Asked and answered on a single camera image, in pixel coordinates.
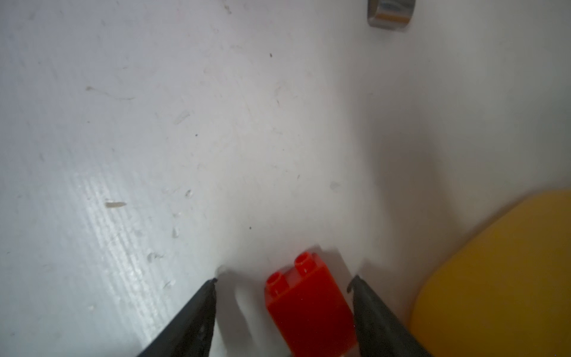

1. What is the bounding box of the red brick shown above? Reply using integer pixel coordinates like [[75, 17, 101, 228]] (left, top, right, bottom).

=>
[[264, 251, 357, 356]]

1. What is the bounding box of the yellow tray far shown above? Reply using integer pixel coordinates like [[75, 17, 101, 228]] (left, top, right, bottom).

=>
[[410, 190, 570, 356]]

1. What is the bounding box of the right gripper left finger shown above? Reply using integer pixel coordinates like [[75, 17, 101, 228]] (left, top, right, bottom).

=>
[[139, 278, 217, 357]]

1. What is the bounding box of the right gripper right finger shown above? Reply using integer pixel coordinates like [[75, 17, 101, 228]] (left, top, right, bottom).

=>
[[347, 275, 432, 357]]

